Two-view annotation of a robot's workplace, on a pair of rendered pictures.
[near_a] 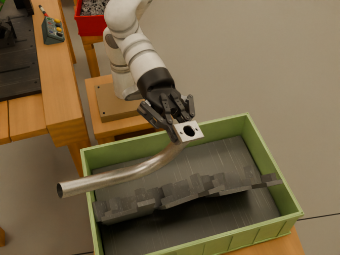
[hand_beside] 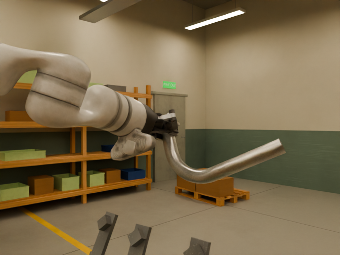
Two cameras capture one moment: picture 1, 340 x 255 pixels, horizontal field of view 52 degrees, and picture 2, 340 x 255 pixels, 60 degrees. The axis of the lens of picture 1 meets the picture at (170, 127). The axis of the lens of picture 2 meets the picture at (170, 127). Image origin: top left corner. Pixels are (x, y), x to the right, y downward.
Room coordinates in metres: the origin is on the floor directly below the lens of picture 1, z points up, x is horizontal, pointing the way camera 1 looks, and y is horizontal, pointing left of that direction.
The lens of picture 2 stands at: (0.80, 0.54, 1.40)
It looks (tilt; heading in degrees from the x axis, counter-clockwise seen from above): 1 degrees down; 235
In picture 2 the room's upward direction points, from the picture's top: straight up
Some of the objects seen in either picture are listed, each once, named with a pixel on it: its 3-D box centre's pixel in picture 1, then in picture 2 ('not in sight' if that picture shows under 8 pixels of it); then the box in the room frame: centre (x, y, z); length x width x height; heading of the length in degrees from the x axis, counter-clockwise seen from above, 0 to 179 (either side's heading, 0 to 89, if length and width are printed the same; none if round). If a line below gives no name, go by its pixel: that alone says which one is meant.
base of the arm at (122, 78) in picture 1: (123, 76); not in sight; (1.02, 0.18, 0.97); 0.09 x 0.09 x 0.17; 22
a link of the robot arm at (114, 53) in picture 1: (119, 43); not in sight; (1.02, 0.18, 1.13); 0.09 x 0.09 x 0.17; 68
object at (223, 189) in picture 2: not in sight; (210, 184); (-3.05, -3.66, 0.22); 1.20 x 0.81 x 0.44; 94
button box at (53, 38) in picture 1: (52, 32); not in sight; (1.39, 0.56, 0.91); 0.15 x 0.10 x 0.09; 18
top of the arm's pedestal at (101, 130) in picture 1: (127, 100); not in sight; (1.02, 0.18, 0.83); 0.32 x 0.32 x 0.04; 15
